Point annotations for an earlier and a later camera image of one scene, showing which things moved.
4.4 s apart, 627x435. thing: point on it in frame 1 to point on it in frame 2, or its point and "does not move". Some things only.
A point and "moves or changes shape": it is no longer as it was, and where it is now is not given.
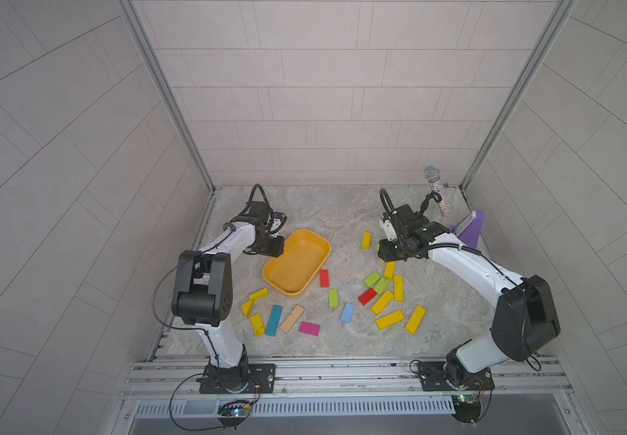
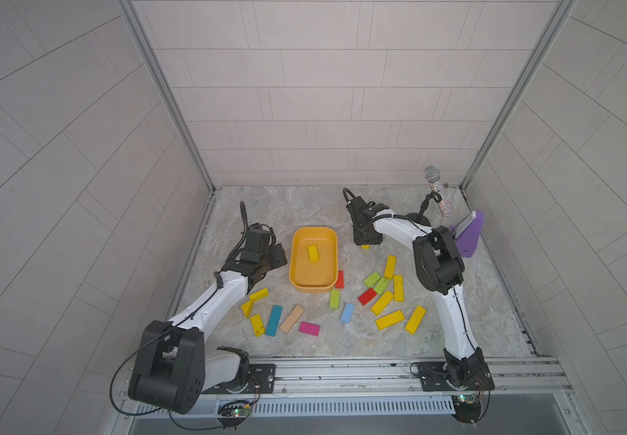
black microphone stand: (431, 195) does not move
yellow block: (263, 293) does not move
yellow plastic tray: (305, 253) moves or changes shape
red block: (324, 278) to (341, 280)
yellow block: (415, 320) does not move
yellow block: (390, 270) does not move
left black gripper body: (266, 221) to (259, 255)
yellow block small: (246, 308) does not move
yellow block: (390, 319) does not move
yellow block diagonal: (381, 303) does not move
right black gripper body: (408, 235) to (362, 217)
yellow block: (399, 288) does not move
